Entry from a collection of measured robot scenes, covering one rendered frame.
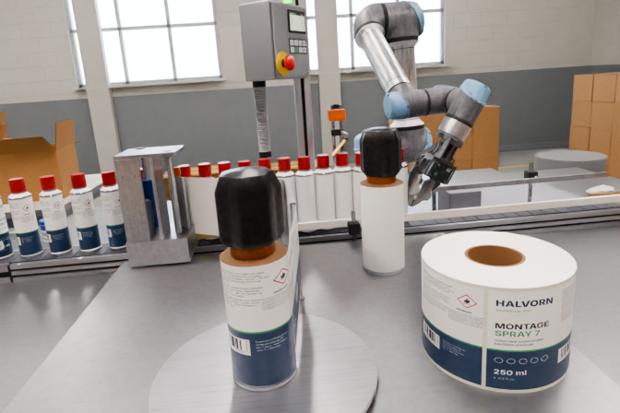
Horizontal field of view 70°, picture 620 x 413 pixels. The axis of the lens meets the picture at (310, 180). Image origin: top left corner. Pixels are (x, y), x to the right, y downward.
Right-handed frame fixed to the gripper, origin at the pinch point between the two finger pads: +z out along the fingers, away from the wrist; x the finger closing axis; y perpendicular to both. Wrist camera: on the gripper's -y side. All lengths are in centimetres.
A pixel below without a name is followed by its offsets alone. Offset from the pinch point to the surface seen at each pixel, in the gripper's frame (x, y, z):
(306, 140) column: -32.0, -12.7, -1.6
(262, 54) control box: -53, 0, -17
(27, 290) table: -80, 12, 58
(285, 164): -36.1, 1.9, 5.3
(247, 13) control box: -61, -2, -25
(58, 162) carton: -124, -107, 68
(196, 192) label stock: -53, 7, 20
